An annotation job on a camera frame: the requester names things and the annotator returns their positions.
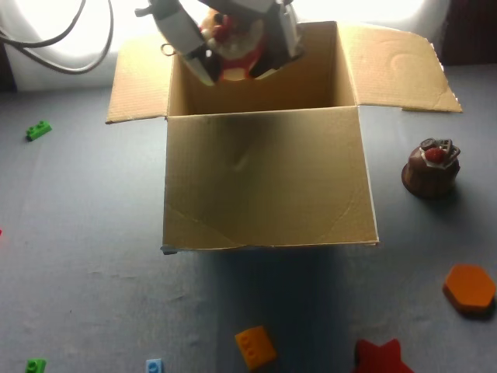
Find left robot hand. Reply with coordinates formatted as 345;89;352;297
135;0;306;86

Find dark background panel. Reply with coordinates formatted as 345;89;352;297
442;0;497;67
0;38;19;92

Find grey table cloth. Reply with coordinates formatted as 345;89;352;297
0;64;497;373

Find red star block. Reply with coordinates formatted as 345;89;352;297
353;337;416;373

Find orange hexagon block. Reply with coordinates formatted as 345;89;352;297
443;263;497;318

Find white backdrop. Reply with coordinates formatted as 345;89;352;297
0;0;451;92

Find chocolate toy cake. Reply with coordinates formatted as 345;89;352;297
401;136;463;199

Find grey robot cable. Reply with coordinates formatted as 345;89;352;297
5;0;116;75
0;0;87;48

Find cardboard box with flaps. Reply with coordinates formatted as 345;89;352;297
105;19;464;256

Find orange toy brick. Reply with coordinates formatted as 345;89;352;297
234;325;278;371

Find pink strawberry toy cake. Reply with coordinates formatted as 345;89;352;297
198;8;269;82

